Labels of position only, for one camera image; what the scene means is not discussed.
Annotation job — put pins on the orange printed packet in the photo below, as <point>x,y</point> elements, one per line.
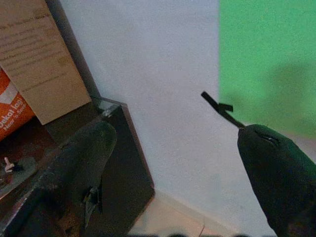
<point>12,108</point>

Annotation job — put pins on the small pink peg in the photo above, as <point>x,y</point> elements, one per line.
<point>8,165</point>

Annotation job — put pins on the brown cardboard box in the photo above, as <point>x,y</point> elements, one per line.
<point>42,61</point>

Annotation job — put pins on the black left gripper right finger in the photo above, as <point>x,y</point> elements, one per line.
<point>279,172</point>

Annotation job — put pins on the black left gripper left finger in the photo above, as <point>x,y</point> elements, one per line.
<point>76,168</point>

